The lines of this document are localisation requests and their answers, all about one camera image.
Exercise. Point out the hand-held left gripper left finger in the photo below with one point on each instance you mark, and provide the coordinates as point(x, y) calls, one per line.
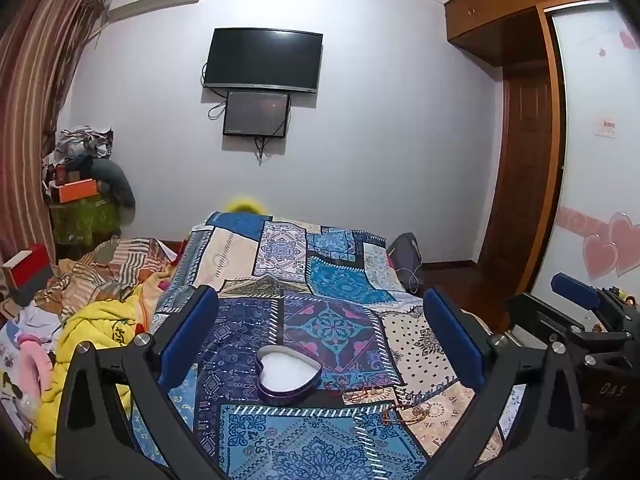
point(192, 330)

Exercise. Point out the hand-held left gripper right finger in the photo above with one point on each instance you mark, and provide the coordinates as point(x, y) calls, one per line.
point(452, 335)

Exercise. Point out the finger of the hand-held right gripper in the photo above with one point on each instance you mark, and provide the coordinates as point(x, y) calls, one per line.
point(525, 312)
point(575, 290)

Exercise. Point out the purple heart-shaped box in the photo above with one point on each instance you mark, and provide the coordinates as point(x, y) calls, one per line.
point(285, 372)

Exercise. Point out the grey bag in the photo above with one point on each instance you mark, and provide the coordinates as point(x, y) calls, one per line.
point(406, 255)

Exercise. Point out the striped beige bedding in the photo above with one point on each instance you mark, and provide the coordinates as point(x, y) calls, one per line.
point(120, 260)

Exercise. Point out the yellow blanket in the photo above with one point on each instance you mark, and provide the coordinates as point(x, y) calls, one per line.
point(90, 325)

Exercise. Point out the white sliding door pink hearts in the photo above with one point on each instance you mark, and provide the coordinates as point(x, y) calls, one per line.
point(595, 185)

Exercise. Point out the brown wooden door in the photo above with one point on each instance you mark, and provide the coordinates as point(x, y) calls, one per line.
point(520, 170)

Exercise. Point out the yellow plush toy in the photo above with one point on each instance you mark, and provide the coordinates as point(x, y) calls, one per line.
point(245, 205)

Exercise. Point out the patchwork blue blanket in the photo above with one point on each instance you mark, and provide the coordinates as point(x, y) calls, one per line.
point(320, 280)

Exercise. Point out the green box with clutter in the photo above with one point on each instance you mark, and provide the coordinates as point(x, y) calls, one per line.
point(85, 222)

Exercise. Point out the small white red sticker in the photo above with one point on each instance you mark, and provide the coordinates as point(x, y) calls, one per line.
point(605, 127)

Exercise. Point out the red and white box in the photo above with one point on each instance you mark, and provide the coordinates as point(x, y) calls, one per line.
point(30, 272)

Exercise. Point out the orange box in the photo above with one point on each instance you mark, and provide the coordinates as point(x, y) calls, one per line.
point(76, 190)

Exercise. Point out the cartoon print sheet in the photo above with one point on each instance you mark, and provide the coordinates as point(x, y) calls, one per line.
point(15, 375)

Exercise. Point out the pile of clothes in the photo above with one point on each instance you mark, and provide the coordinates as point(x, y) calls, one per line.
point(80, 145)

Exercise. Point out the wooden wardrobe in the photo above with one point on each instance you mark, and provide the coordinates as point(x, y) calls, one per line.
point(500, 10)

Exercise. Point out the striped brown curtain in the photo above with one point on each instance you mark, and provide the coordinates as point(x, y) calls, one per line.
point(35, 85)

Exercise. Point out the small black wall monitor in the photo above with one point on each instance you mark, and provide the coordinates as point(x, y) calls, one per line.
point(256, 112)

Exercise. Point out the large black wall television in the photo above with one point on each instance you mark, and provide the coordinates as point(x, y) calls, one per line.
point(262, 60)

